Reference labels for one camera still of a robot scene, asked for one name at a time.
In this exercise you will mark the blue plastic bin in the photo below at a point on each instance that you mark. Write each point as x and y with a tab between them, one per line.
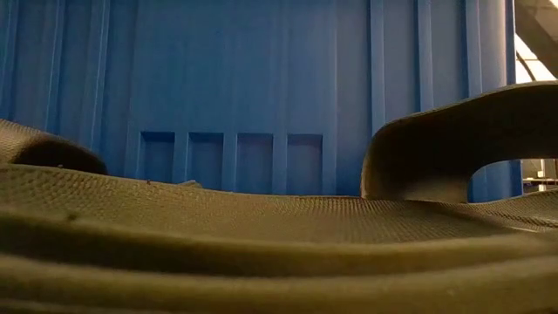
261	65

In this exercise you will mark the background shelving unit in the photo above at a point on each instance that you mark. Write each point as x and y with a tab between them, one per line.
538	176

